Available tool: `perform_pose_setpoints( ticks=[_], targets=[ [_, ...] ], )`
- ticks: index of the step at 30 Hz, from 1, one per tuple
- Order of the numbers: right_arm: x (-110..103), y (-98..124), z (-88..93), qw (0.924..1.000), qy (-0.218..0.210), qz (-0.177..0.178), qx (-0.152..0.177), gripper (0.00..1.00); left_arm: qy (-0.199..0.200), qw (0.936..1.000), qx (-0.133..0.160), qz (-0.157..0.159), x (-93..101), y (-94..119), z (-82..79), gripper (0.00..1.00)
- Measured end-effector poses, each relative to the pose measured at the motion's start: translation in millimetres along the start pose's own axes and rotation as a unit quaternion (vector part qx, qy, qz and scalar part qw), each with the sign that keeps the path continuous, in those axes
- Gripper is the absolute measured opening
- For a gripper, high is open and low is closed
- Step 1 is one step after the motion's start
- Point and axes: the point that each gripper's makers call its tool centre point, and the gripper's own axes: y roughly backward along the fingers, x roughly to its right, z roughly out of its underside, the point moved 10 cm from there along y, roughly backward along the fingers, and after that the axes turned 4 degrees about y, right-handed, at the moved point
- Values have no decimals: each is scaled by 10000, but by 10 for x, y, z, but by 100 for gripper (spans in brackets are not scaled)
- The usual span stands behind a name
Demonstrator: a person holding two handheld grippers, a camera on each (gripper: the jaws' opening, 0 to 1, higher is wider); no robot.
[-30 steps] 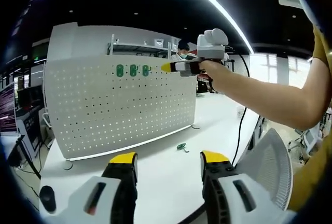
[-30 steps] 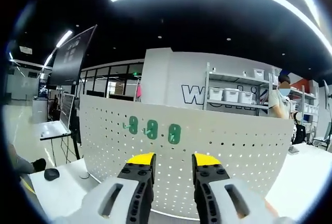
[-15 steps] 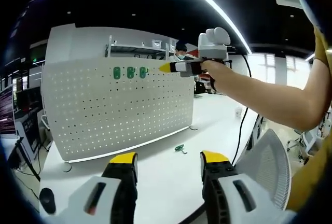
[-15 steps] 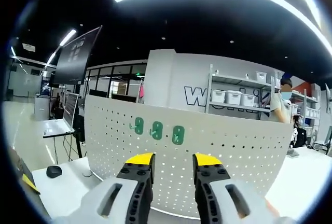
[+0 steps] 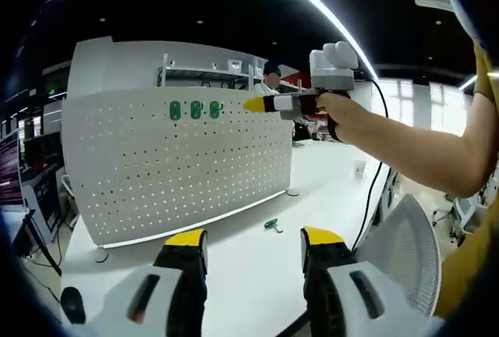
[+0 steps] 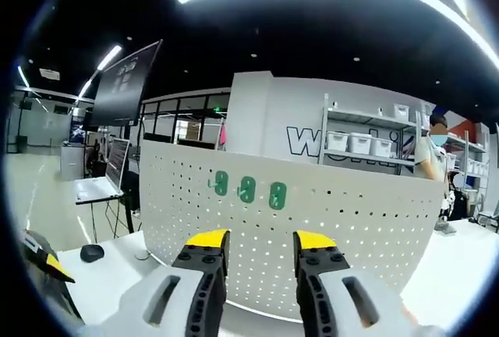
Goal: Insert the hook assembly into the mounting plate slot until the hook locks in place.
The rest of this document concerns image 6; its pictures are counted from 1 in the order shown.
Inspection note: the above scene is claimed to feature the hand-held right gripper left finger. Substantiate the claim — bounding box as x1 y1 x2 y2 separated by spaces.
83 228 232 337

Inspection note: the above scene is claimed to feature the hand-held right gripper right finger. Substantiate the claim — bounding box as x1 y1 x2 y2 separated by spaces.
292 229 442 337

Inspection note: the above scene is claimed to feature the white perforated mounting plate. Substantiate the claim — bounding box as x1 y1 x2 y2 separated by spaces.
134 140 444 321

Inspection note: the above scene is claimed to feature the green hook assembly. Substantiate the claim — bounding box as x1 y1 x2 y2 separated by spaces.
269 181 288 210
235 176 257 202
207 170 229 197

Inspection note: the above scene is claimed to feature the black computer mouse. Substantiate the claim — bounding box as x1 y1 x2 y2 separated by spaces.
80 243 105 263

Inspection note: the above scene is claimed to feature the grey cabinet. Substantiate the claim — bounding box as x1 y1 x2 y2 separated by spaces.
60 144 85 182

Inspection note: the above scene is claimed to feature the grey metal fixture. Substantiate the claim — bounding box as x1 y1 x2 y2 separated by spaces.
434 222 458 237

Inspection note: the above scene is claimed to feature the silver laptop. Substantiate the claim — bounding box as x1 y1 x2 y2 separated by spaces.
74 137 130 205

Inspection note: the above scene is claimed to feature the grey metal shelf rack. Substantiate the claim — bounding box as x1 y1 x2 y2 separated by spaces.
321 93 490 177

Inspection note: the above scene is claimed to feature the short ceiling light strip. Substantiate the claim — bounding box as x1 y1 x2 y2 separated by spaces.
97 44 122 72

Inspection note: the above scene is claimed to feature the large dark wall screen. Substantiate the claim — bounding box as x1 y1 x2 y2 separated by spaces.
88 39 164 127

